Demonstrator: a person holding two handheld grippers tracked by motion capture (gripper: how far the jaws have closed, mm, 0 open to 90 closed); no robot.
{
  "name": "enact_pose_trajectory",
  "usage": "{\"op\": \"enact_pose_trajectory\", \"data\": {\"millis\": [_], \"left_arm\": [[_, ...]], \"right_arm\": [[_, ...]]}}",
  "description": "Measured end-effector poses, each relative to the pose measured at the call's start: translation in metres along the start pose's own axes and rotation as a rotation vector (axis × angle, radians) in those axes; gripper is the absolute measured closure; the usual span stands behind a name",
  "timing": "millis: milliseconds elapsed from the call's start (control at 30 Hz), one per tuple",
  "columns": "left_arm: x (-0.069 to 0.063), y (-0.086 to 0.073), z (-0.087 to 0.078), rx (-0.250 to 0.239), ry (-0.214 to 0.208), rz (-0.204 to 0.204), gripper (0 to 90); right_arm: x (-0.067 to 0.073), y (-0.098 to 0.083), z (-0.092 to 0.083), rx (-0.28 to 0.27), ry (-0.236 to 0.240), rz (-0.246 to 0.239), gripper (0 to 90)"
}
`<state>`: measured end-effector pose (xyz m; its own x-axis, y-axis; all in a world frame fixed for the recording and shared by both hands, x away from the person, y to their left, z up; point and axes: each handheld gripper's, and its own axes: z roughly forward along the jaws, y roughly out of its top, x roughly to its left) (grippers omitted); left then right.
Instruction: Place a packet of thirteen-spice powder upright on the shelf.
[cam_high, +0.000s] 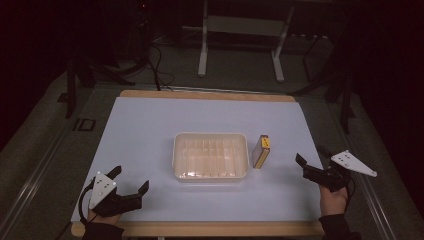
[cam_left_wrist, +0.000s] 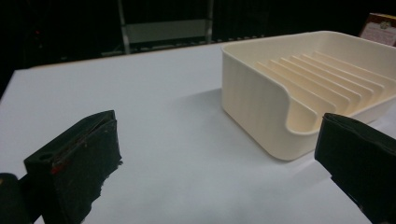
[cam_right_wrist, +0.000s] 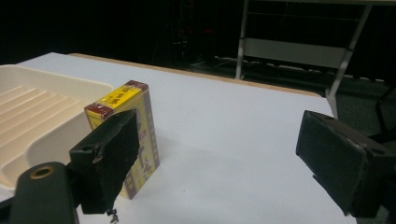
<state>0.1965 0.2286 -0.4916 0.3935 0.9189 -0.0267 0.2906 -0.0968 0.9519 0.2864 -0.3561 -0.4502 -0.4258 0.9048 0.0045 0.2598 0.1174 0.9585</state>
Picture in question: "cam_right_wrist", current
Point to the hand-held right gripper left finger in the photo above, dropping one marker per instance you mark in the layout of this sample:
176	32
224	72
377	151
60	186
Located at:
106	161

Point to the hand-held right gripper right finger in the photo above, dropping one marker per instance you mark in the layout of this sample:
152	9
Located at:
339	161

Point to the metal frame table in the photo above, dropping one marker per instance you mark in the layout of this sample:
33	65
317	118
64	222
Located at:
299	53

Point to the cream plastic tray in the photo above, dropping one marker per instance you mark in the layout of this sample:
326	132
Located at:
40	118

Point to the yellow and red box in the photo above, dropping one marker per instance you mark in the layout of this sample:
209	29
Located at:
148	130

